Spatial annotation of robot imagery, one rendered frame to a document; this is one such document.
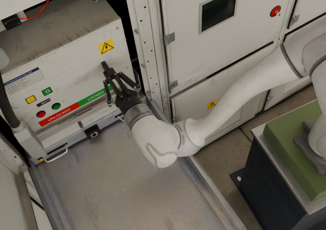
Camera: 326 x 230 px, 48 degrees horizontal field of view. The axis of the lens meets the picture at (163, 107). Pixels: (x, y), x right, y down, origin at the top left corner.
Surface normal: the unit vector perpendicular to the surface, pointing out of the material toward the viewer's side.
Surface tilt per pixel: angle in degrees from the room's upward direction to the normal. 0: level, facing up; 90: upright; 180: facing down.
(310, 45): 47
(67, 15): 0
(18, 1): 90
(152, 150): 39
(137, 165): 0
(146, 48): 90
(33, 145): 90
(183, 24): 90
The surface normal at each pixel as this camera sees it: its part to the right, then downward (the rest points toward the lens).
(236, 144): -0.07, -0.53
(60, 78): 0.51, 0.71
